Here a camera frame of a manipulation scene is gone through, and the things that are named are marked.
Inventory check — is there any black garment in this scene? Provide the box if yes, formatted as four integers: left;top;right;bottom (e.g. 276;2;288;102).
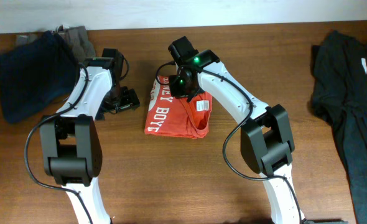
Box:
311;30;367;223

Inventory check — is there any red orange t-shirt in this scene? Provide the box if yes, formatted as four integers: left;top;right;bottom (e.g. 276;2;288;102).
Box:
144;76;213;139

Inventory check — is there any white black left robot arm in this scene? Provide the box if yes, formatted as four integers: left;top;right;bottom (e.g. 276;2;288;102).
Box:
39;49;140;223

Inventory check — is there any folded navy blue garment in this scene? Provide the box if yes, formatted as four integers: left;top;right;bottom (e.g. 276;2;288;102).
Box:
0;31;77;124

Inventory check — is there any folded grey garment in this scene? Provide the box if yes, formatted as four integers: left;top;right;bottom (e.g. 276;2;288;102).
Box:
12;26;96;67

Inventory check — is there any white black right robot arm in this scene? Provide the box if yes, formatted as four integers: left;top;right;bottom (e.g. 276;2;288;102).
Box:
168;37;306;223

